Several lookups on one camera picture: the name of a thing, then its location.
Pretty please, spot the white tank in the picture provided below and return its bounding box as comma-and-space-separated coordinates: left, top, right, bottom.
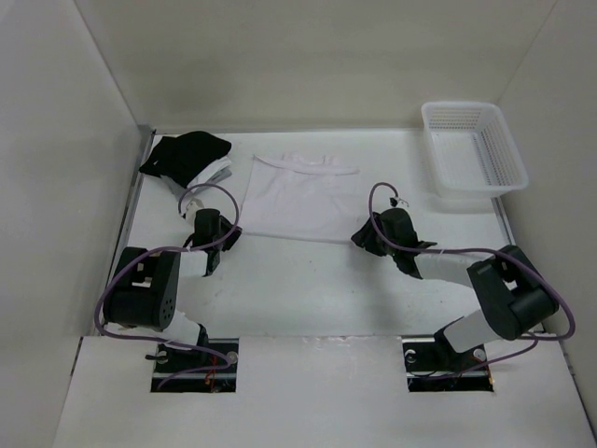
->
240, 153, 364, 244
187, 157, 232, 194

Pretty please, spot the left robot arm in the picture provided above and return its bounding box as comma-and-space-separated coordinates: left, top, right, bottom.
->
94, 208, 243, 372

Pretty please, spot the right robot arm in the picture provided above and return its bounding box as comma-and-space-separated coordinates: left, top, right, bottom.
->
351, 208, 560, 371

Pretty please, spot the grey folded tank top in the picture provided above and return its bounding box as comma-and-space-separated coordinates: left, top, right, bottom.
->
160, 168, 233, 203

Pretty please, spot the white folded tank top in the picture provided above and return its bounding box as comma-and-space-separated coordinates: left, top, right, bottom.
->
187, 157, 232, 194

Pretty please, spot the black folded tank top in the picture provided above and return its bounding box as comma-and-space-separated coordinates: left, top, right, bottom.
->
139, 131, 232, 188

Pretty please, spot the white plastic basket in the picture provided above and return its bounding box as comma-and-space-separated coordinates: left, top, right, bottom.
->
421, 101, 529, 200

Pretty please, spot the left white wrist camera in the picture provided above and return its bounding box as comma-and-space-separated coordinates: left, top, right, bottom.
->
181, 198, 204, 224

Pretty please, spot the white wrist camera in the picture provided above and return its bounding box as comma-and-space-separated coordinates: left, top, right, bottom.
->
181, 198, 204, 224
389, 196, 410, 207

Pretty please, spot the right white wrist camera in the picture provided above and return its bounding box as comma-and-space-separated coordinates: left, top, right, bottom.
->
389, 196, 410, 207

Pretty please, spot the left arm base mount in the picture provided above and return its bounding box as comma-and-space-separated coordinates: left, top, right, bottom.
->
145, 339, 240, 394

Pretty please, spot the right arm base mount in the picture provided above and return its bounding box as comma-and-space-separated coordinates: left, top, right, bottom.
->
402, 337, 493, 393

